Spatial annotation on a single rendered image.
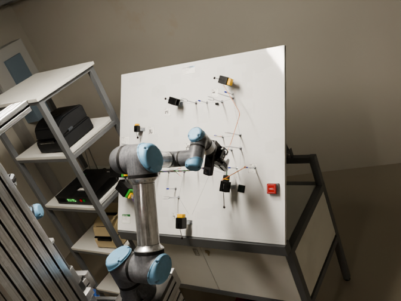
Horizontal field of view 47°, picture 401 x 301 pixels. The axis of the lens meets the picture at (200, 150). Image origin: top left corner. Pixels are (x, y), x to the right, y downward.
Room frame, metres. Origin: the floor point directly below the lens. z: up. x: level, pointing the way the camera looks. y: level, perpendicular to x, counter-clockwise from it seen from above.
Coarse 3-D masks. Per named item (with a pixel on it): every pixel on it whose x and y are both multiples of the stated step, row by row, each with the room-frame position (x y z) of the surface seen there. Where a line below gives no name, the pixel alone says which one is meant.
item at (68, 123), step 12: (60, 108) 3.00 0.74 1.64; (72, 108) 2.88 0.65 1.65; (60, 120) 2.77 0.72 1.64; (72, 120) 2.82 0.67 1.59; (84, 120) 2.89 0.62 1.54; (36, 132) 2.84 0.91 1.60; (48, 132) 2.77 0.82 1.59; (72, 132) 2.78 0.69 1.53; (84, 132) 2.85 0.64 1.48; (48, 144) 2.76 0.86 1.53; (72, 144) 2.76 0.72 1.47
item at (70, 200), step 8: (88, 176) 2.99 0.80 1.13; (96, 176) 2.94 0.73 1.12; (104, 176) 2.89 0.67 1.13; (72, 184) 2.97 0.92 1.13; (80, 184) 2.92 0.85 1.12; (96, 184) 2.82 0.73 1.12; (104, 184) 2.78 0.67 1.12; (112, 184) 2.83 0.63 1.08; (64, 192) 2.89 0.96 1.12; (72, 192) 2.84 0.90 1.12; (80, 192) 2.79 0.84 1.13; (96, 192) 2.72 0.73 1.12; (104, 192) 2.76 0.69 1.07; (64, 200) 2.84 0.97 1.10; (72, 200) 2.79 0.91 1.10; (80, 200) 2.73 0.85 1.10; (88, 200) 2.68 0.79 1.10
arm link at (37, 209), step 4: (28, 204) 2.02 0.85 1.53; (36, 204) 2.05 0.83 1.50; (40, 204) 2.07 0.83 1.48; (32, 208) 2.02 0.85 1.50; (36, 208) 2.02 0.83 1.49; (40, 208) 2.05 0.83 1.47; (32, 212) 2.01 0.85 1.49; (36, 212) 2.01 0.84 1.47; (40, 212) 2.03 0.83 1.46; (36, 216) 2.01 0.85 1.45; (40, 216) 2.02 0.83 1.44
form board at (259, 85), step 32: (192, 64) 2.68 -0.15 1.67; (224, 64) 2.52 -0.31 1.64; (256, 64) 2.38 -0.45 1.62; (128, 96) 2.95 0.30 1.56; (160, 96) 2.76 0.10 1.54; (192, 96) 2.59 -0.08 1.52; (224, 96) 2.44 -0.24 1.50; (256, 96) 2.30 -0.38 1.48; (128, 128) 2.85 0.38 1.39; (160, 128) 2.67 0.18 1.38; (224, 128) 2.35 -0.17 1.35; (256, 128) 2.22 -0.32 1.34; (256, 160) 2.14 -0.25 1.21; (160, 192) 2.48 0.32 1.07; (192, 192) 2.33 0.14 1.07; (224, 192) 2.19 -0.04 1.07; (256, 192) 2.06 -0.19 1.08; (128, 224) 2.55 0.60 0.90; (160, 224) 2.39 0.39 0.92; (224, 224) 2.11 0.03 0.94; (256, 224) 1.98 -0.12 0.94
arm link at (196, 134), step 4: (192, 128) 1.98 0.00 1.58; (196, 128) 1.97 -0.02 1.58; (200, 128) 1.96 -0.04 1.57; (192, 132) 1.96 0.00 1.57; (196, 132) 1.95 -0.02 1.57; (200, 132) 1.94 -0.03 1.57; (204, 132) 1.97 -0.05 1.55; (188, 136) 1.97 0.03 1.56; (192, 136) 1.95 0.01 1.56; (196, 136) 1.93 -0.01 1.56; (200, 136) 1.93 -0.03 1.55; (204, 136) 1.95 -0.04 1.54; (192, 140) 1.94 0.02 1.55; (196, 140) 1.93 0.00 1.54; (200, 140) 1.93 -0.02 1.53; (204, 140) 1.94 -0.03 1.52; (208, 140) 1.97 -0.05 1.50; (200, 144) 1.92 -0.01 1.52; (204, 144) 1.93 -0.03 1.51; (208, 144) 1.96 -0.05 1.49; (208, 148) 1.97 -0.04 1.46
